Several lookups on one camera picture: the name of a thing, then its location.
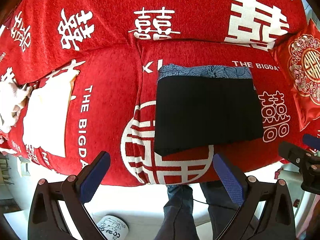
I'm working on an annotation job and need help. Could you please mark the operator legs in jeans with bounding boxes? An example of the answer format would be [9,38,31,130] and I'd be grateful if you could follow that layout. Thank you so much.
[155,180,240,239]

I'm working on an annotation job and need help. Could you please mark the white printed slipper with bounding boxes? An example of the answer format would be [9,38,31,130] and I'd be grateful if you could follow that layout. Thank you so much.
[97,215,129,240]

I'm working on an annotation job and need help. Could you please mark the red embroidered cushion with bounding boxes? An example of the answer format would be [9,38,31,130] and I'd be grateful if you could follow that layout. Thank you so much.
[269,20,319,131]

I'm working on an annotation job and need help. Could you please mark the black pants with patterned waistband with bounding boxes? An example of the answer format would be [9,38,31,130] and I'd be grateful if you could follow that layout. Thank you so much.
[154,63,264,156]

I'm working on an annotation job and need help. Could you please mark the red printed sofa cover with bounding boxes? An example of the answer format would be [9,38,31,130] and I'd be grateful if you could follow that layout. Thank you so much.
[1,0,319,186]

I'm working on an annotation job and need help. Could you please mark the white plush toy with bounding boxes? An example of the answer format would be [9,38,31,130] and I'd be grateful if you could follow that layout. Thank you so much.
[1,81,33,133]

